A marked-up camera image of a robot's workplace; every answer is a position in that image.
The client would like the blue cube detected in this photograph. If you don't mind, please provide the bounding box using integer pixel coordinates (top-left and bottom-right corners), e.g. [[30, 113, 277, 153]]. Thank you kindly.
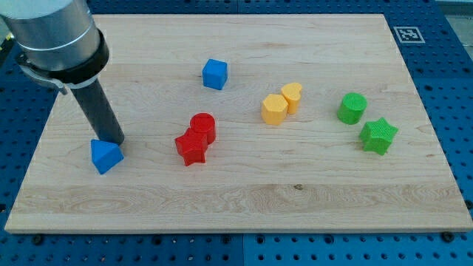
[[202, 58, 228, 90]]

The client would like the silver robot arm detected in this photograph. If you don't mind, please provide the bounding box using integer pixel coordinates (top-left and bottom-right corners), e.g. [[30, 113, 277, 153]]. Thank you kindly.
[[1, 0, 109, 94]]

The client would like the blue triangle block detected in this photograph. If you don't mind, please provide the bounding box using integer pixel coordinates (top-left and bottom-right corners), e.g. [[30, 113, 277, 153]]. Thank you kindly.
[[90, 139, 124, 174]]

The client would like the wooden board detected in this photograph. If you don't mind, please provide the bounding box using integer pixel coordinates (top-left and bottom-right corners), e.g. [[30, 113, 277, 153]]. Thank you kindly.
[[5, 14, 472, 234]]

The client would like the red cylinder block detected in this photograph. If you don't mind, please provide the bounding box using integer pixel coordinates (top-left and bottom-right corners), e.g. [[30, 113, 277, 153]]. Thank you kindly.
[[190, 112, 216, 144]]

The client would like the yellow hexagon block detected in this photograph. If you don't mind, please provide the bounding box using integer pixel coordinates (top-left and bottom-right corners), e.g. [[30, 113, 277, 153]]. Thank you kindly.
[[261, 94, 288, 126]]

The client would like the red star block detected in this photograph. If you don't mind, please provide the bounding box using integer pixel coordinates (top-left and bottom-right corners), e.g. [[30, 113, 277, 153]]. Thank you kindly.
[[174, 128, 208, 166]]

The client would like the yellow heart block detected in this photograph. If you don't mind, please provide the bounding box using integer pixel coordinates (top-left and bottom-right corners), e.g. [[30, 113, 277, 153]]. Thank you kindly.
[[281, 82, 302, 115]]

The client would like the green cylinder block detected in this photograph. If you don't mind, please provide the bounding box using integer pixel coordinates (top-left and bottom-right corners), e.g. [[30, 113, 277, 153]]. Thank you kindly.
[[337, 92, 367, 125]]

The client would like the green star block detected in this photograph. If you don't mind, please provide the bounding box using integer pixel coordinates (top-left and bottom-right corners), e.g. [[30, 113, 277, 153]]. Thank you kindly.
[[359, 117, 398, 155]]

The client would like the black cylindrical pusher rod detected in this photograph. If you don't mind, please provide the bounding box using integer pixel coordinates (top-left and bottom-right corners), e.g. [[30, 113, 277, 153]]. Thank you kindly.
[[72, 79, 125, 145]]

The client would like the white fiducial marker tag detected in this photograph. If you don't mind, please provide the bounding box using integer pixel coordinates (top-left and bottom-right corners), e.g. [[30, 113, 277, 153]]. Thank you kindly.
[[393, 26, 425, 44]]

